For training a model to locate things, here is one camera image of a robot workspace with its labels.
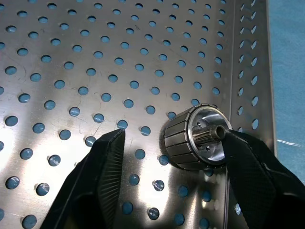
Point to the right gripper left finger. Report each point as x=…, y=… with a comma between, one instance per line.
x=95, y=186

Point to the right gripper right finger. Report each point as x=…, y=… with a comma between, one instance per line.
x=257, y=186

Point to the metal roller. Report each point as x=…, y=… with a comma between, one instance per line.
x=176, y=138

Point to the perforated steel tray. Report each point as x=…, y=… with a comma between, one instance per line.
x=83, y=59

